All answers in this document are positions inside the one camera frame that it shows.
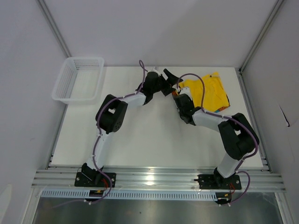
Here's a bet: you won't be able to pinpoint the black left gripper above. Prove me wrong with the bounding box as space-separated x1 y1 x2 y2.
152 70 183 97

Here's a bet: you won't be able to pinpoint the colourful patterned shorts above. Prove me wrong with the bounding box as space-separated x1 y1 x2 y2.
171 90 231 113

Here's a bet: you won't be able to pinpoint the yellow shorts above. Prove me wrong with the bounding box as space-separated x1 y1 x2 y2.
178 72 230 112

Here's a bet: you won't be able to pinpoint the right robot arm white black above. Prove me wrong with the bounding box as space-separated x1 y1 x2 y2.
173 93 259 189

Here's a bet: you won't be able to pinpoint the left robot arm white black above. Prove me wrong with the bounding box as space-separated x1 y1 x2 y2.
75 69 183 187

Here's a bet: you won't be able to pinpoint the white plastic basket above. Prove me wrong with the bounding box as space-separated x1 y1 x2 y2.
51 56 104 105

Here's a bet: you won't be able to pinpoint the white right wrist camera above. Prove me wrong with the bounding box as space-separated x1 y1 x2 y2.
177 87 191 97

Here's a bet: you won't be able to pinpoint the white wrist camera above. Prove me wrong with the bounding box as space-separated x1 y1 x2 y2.
149 66 160 75
177 87 191 97

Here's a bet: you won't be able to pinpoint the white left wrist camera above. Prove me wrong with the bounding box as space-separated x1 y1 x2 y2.
149 66 160 75

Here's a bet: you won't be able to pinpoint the aluminium mounting rail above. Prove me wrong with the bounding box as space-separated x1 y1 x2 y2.
31 166 286 192

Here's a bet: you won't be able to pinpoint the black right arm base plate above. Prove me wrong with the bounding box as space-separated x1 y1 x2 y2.
194 174 242 190

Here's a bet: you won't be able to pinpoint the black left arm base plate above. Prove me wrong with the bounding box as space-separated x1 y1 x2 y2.
74 170 110 188

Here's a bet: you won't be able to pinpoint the slotted grey cable duct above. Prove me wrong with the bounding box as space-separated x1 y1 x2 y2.
41 189 217 201

